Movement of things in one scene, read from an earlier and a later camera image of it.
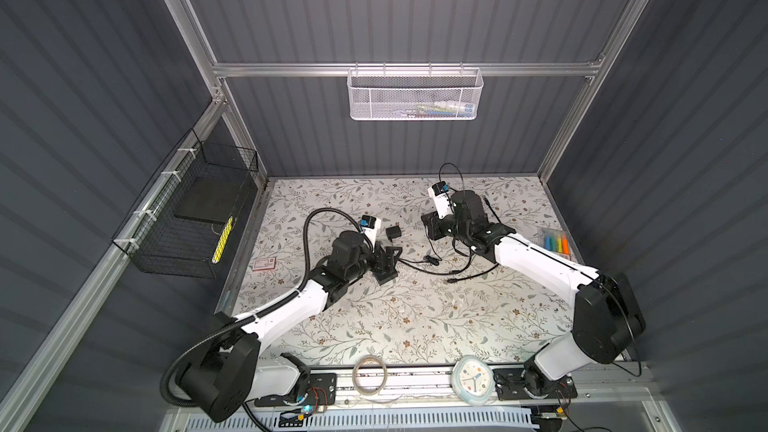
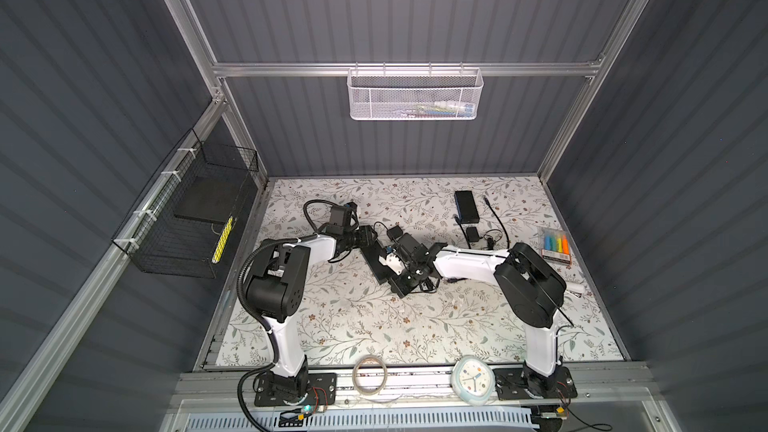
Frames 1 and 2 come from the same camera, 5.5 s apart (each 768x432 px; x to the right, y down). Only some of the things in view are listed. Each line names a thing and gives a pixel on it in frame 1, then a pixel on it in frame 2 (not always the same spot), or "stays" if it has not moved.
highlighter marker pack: x=558 y=241 stays
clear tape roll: x=354 y=379 stays
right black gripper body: x=446 y=226 to x=407 y=280
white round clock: x=473 y=379 stays
